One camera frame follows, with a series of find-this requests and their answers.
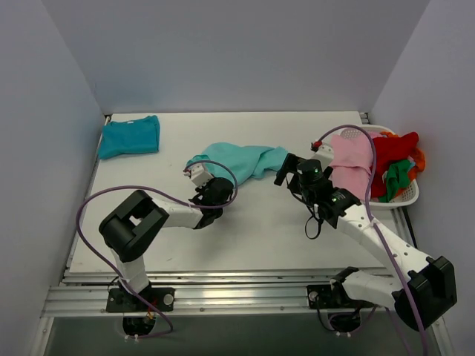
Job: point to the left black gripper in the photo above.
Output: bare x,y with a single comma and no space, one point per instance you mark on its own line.
221,186

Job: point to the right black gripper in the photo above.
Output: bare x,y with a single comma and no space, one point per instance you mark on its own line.
293,173

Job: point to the mint green t shirt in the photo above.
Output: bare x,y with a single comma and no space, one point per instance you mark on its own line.
245,162

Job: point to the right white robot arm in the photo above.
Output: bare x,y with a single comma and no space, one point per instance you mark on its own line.
419,288

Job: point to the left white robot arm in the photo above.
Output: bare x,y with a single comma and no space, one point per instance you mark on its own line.
133,225

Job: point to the pink t shirt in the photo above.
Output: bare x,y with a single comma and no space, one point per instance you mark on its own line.
351,164

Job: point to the red t shirt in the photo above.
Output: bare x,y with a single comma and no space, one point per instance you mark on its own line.
378,186

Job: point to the folded teal t shirt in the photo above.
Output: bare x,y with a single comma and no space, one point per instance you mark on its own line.
140,136

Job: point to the white plastic laundry basket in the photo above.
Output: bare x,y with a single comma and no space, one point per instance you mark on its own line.
409,195

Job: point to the orange t shirt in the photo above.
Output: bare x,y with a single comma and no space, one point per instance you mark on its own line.
391,149

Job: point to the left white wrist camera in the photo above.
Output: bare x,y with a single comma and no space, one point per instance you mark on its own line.
198,174

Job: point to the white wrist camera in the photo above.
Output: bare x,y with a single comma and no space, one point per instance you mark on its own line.
322,152
198,174

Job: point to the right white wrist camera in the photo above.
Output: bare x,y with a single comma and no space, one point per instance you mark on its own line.
322,152

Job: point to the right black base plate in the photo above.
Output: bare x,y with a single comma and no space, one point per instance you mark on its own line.
321,296

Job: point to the aluminium rail frame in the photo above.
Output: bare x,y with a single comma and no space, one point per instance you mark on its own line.
196,293

